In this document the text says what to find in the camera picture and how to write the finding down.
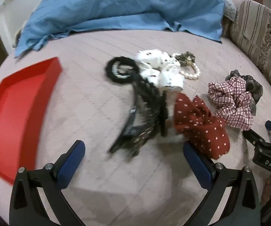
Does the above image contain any thin black headband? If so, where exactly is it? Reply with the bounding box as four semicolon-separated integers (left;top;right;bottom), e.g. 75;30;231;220
160;91;168;137

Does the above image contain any blue cloth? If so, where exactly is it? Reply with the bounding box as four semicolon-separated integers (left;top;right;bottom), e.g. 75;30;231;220
14;0;225;58

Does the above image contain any leopard print scrunchie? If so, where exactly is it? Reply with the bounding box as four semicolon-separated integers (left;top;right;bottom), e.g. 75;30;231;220
175;51;196;67

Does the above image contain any grey patterned cloth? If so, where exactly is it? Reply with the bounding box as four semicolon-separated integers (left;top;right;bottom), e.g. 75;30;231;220
222;0;239;23

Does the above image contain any dark sheer scrunchie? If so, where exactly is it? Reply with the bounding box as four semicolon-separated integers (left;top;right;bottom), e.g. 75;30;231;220
225;69;263;116

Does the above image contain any black beaded scrunchie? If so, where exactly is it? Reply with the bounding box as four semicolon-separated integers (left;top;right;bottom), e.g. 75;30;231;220
105;56;139;84

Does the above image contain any red polka dot scrunchie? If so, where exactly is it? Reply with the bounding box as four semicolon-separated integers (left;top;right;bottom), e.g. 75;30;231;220
173;93;230;160

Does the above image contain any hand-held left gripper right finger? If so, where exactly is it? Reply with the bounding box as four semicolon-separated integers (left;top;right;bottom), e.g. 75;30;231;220
183;141;261;226

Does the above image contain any striped sofa cushion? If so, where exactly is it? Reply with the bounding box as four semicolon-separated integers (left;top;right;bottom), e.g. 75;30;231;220
230;0;271;95

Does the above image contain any red plaid scrunchie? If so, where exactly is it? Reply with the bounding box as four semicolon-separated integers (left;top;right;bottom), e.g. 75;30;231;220
208;76;254;130

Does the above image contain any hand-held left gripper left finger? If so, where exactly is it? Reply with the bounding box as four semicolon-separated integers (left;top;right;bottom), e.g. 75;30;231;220
9;140;86;226

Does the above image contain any pearl bracelet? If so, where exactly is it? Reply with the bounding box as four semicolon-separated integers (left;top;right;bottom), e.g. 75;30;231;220
172;53;200;80

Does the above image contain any red tray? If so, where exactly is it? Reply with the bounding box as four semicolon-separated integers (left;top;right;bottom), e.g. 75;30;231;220
0;56;63;185

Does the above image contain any wide dark headband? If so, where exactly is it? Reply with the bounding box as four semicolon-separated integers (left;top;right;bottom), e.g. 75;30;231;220
108;82;141;153

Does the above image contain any quilted pink bedspread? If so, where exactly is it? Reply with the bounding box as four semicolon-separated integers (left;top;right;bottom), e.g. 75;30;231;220
0;26;271;226

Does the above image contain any white dotted scrunchie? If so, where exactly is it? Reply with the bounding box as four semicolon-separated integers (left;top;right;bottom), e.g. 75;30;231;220
134;49;185;92

